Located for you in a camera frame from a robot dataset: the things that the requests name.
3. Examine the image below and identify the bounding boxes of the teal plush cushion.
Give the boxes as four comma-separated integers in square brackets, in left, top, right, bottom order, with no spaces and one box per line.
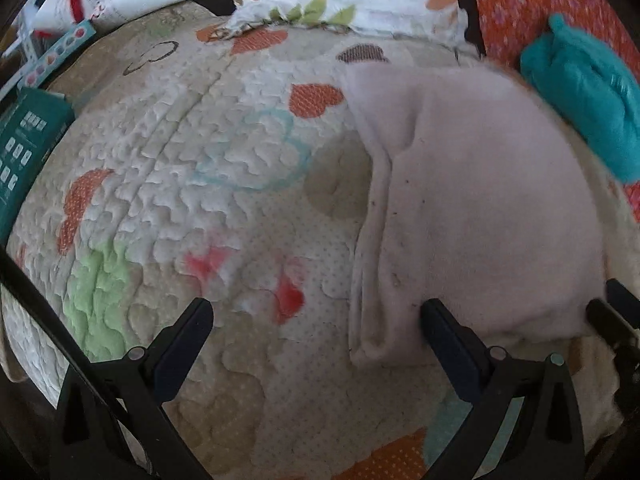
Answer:
[520,13,639,184]

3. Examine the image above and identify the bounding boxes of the heart patterned quilt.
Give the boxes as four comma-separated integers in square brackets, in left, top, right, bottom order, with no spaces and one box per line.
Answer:
[0,1,640,480]

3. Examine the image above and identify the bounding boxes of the teal cardboard box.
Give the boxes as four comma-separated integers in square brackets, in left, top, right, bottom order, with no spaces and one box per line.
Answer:
[1,88,75,247]

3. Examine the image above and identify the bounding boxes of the coloured dots box strip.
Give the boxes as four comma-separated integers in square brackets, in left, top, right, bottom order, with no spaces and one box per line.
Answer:
[1,20,96,99]

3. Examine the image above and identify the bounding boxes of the orange floral bedsheet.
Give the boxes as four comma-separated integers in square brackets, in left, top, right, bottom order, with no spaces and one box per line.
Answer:
[475,0,639,208]

